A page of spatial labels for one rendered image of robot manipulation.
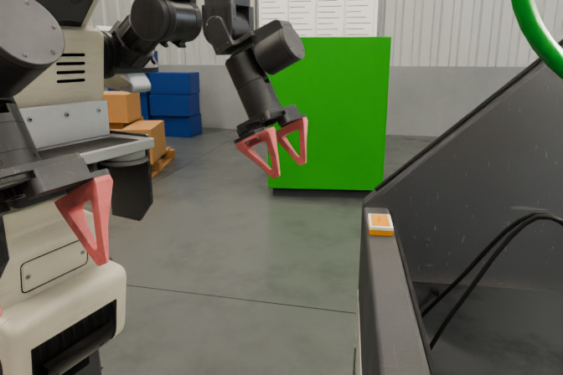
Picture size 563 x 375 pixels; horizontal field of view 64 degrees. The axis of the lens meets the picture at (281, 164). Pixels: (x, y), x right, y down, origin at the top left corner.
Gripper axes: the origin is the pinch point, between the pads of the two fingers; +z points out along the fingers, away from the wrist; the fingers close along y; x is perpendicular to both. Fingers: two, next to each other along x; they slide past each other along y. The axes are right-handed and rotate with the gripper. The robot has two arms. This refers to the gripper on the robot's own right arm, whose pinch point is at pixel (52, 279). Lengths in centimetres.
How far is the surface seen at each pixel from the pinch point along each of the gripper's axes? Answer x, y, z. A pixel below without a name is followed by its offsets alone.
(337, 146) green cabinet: 108, 314, 7
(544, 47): -38.2, 16.3, -1.3
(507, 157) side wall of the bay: -30, 49, 11
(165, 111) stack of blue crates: 395, 467, -130
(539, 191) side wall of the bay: -32, 51, 18
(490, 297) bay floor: -21, 45, 29
